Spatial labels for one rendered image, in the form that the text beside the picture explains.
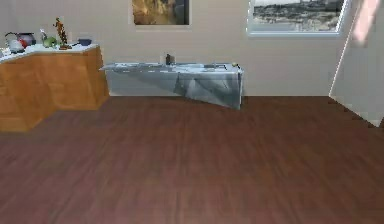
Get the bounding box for green spray bottle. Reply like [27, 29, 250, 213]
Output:
[39, 28, 59, 49]

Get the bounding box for grey metal table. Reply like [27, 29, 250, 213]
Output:
[99, 61, 245, 111]

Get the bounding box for framed brown picture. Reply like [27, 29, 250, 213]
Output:
[130, 0, 191, 27]

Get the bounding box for dark blue pan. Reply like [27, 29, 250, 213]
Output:
[71, 38, 93, 47]

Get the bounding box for white framed window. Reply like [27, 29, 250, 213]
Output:
[246, 0, 350, 36]

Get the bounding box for wooden counter with white top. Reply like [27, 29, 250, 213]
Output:
[0, 43, 111, 133]

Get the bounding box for brown figurine statue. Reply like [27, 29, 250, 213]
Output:
[52, 17, 73, 51]

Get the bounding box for dark grey pot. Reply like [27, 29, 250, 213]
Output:
[18, 32, 37, 47]

